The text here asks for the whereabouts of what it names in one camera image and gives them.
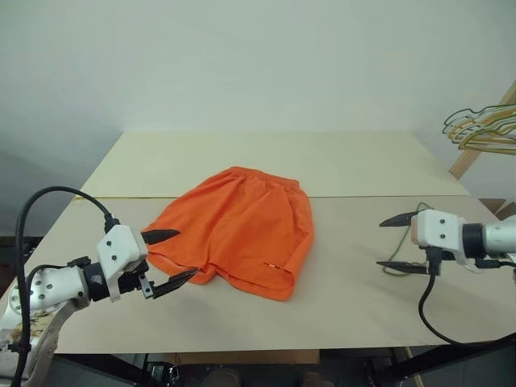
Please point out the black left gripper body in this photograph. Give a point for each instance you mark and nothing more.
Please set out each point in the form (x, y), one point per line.
(131, 282)

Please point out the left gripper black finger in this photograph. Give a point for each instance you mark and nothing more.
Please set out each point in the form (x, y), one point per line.
(175, 283)
(161, 235)

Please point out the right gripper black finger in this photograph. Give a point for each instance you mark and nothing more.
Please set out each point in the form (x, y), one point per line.
(401, 221)
(405, 267)

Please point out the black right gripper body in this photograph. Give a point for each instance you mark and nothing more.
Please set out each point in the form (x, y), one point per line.
(433, 254)

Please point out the orange shorts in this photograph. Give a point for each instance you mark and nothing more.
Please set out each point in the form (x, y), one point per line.
(242, 225)

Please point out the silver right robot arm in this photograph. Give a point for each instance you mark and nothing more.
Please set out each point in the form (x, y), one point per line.
(496, 238)

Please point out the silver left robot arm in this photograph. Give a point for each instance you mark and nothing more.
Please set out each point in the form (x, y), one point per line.
(56, 288)

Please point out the yellow tape strip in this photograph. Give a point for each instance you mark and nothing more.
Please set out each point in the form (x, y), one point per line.
(121, 198)

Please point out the wooden rack pole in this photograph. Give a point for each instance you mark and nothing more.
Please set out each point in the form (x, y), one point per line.
(463, 161)

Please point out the brown wooden board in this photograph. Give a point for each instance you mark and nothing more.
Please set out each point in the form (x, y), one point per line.
(242, 356)

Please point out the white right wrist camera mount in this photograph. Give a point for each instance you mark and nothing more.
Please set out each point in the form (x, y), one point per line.
(439, 227)

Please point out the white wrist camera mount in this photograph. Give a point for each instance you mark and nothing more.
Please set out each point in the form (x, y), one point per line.
(117, 246)
(439, 227)

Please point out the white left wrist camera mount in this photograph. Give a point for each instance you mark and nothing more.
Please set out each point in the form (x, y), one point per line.
(117, 246)

